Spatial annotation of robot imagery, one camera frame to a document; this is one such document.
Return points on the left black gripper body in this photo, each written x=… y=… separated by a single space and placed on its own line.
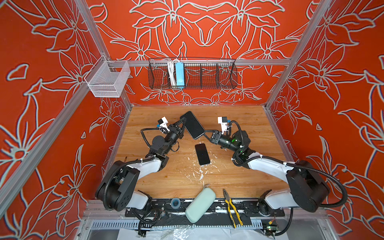
x=172 y=136

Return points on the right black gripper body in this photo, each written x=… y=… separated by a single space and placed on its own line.
x=221 y=139

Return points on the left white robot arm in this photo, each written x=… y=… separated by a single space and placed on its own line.
x=117 y=189

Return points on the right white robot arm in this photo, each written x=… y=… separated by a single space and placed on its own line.
x=307 y=189

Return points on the mint green glasses case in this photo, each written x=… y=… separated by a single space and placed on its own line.
x=198 y=207

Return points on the light blue box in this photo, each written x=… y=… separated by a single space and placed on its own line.
x=180 y=77

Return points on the blue tape roll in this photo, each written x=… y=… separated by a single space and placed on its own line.
x=175 y=203

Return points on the green circuit board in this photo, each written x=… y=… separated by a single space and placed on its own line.
x=270 y=227

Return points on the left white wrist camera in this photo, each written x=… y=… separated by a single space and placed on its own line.
x=163 y=124

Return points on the black wire wall basket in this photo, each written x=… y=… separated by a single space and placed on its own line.
x=200 y=73

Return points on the yellow handled pliers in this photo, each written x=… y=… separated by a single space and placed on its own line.
x=231 y=209

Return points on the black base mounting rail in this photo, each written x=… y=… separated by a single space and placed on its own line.
x=162 y=214

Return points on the clear plastic wall bin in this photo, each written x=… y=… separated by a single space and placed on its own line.
x=106 y=81

